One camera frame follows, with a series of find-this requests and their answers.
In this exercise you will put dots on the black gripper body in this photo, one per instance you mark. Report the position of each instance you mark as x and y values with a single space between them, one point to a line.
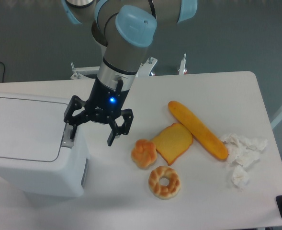
104 101

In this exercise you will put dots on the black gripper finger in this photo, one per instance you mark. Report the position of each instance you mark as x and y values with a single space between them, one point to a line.
117 131
75 104

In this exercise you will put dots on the white push-top trash can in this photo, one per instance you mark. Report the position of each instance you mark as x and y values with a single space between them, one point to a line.
37 154

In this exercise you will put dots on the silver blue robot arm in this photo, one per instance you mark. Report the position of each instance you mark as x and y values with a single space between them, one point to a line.
125 28

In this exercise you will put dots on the knotted round bread roll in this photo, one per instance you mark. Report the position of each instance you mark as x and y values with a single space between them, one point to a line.
144 153

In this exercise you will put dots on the orange toast slice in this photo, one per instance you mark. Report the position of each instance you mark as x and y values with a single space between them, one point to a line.
172 142

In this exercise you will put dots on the long orange baguette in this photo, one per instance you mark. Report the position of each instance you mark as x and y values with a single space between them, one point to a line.
199 130

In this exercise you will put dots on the large crumpled white tissue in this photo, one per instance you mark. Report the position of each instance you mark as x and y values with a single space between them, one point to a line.
242 150

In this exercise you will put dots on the small crumpled white tissue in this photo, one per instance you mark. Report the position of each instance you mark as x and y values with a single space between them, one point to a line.
240 177

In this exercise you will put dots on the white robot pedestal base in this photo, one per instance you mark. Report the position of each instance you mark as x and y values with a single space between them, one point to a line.
146 69

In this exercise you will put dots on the braided ring bread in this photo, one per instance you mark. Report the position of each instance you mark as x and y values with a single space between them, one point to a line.
164 182

